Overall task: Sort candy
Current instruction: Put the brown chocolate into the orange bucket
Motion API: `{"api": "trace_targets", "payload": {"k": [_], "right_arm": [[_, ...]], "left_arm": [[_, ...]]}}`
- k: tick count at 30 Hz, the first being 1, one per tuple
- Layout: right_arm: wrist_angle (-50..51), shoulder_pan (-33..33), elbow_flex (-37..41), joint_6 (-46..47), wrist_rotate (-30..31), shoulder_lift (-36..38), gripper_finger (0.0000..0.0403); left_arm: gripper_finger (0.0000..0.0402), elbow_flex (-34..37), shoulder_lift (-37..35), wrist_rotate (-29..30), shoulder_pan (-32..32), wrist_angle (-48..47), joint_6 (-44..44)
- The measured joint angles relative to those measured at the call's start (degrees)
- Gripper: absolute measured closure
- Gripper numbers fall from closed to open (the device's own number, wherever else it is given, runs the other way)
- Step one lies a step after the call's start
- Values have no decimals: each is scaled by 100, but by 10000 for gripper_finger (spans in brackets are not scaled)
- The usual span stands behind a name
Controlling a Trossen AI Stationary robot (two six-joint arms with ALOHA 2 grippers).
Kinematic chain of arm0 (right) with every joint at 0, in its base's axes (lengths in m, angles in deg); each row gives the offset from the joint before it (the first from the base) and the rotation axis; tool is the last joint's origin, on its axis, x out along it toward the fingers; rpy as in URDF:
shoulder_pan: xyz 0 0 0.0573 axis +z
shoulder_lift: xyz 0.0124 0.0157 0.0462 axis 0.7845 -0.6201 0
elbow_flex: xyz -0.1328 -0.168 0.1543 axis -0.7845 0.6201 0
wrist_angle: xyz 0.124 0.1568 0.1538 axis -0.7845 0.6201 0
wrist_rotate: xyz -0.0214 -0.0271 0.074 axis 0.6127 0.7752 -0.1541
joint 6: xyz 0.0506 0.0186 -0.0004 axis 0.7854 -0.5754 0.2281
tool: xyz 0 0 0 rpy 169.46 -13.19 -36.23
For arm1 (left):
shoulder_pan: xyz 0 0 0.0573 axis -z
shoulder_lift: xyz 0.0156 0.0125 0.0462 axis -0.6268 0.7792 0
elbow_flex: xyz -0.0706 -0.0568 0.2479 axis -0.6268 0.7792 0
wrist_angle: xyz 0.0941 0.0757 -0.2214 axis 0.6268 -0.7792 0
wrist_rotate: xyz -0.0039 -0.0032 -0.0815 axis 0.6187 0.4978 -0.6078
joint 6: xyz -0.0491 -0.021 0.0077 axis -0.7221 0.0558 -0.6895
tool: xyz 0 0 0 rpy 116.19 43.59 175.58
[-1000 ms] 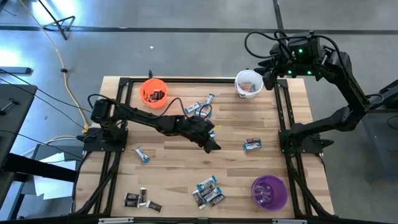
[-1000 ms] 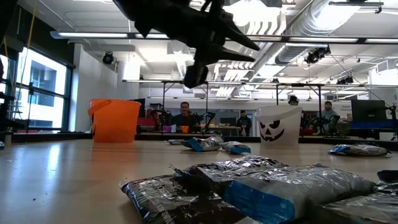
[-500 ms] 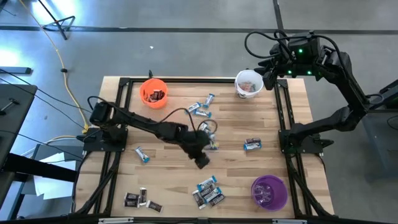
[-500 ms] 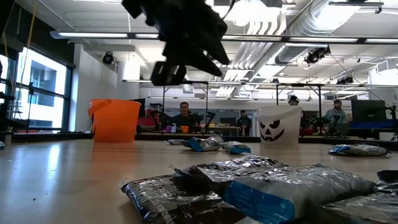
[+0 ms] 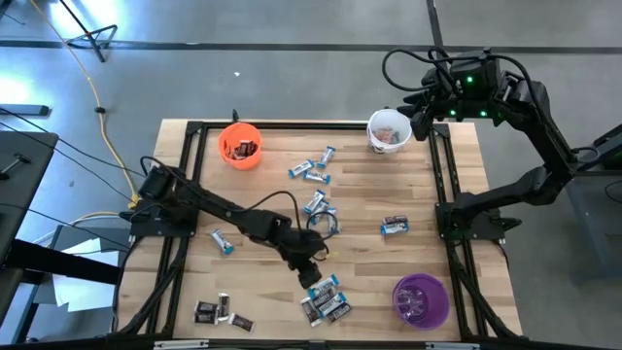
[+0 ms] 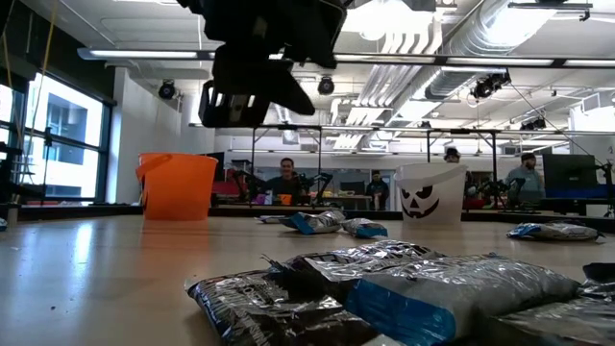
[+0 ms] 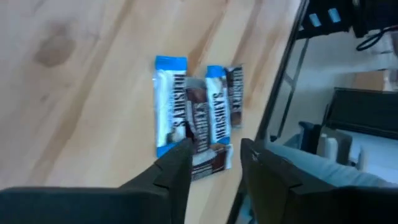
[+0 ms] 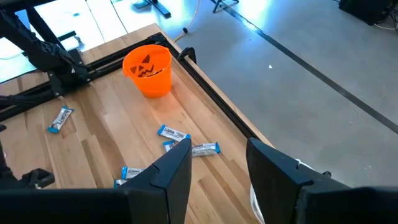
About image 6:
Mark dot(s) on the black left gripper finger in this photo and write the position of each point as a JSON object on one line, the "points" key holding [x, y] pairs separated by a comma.
{"points": [[288, 93], [240, 72]]}

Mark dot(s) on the black aluminium table frame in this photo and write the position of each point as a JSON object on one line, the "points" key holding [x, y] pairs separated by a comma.
{"points": [[96, 210]]}

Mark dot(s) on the silver air duct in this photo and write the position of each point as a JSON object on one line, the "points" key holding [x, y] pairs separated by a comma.
{"points": [[480, 43]]}

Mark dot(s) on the black ceiling spotlight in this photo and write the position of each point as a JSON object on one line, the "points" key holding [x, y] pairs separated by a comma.
{"points": [[326, 85], [487, 86], [166, 90]]}

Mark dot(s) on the black monitor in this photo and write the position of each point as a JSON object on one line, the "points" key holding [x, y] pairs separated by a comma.
{"points": [[221, 165], [569, 170]]}

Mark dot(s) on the long linear ceiling light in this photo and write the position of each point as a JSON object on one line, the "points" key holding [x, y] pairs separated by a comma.
{"points": [[144, 54]]}

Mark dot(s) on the person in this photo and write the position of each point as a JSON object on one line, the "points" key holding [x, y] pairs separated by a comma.
{"points": [[287, 180], [528, 180], [451, 155], [378, 190]]}

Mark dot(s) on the orange plastic bucket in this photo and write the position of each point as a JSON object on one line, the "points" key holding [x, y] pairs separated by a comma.
{"points": [[178, 187]]}

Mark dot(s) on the white jack-o-lantern bucket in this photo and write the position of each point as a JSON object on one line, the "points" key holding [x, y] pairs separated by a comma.
{"points": [[454, 202]]}

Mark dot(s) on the dark brown chocolate bar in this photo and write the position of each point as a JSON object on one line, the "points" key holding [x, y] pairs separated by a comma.
{"points": [[336, 264], [269, 312], [567, 317]]}

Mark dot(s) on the large window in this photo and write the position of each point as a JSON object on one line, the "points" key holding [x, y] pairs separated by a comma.
{"points": [[67, 144]]}

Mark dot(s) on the black background rig frame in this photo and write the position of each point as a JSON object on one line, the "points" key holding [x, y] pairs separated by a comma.
{"points": [[461, 130], [288, 127]]}

